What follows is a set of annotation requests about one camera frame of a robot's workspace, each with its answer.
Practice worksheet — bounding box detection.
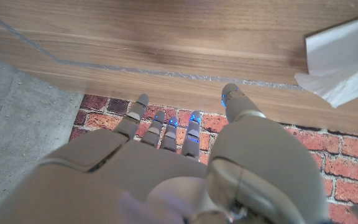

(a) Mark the grey tape outline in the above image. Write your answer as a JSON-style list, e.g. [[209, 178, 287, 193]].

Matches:
[[0, 6, 358, 100]]

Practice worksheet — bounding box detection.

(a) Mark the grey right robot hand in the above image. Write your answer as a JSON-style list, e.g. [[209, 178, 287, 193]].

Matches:
[[0, 83, 331, 224]]

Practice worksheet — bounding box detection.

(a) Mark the white cloth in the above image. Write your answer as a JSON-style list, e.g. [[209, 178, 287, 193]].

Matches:
[[293, 12, 358, 109]]

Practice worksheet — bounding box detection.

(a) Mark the red brick printed backdrop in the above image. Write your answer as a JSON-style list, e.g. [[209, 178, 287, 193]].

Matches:
[[68, 94, 358, 224]]

